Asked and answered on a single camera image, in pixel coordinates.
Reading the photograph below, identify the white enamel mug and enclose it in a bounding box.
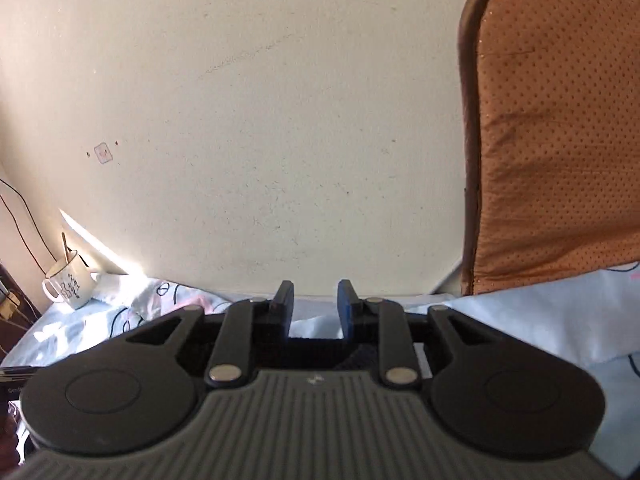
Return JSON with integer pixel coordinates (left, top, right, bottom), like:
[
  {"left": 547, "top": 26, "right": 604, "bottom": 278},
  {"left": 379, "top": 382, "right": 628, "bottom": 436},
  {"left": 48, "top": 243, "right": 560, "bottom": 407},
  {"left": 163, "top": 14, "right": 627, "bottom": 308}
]
[{"left": 41, "top": 250, "right": 98, "bottom": 310}]

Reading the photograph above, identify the wooden stick in mug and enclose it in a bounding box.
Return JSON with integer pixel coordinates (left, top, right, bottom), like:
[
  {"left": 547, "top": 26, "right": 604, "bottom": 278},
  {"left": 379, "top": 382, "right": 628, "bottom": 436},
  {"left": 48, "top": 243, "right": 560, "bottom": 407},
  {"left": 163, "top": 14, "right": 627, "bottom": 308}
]
[{"left": 61, "top": 232, "right": 72, "bottom": 264}]

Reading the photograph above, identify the light blue cartoon bedsheet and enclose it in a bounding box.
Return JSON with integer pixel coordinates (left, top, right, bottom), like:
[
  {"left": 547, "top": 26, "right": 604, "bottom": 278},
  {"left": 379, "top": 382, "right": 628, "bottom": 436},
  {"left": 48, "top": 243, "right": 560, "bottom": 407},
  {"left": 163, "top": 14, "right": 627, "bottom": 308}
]
[{"left": 1, "top": 264, "right": 639, "bottom": 479}]

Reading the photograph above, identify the brown padded cushion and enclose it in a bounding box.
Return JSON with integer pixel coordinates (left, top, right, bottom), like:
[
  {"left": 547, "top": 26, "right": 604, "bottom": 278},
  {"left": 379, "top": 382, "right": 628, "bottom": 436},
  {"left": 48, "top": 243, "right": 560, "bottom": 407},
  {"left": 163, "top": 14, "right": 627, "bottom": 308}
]
[{"left": 458, "top": 0, "right": 639, "bottom": 295}]

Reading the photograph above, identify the small pink wall sticker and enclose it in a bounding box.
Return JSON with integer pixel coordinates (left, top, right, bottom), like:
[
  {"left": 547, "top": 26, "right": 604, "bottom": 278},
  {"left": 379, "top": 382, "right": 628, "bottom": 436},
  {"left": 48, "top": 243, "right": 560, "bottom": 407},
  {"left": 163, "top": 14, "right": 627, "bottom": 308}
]
[{"left": 94, "top": 142, "right": 113, "bottom": 165}]

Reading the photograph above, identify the dark wall cable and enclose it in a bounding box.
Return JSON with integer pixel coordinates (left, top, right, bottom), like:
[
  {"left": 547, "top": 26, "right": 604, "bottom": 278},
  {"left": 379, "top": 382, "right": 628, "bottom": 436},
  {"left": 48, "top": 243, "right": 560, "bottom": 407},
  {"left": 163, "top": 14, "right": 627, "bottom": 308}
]
[{"left": 0, "top": 176, "right": 61, "bottom": 264}]

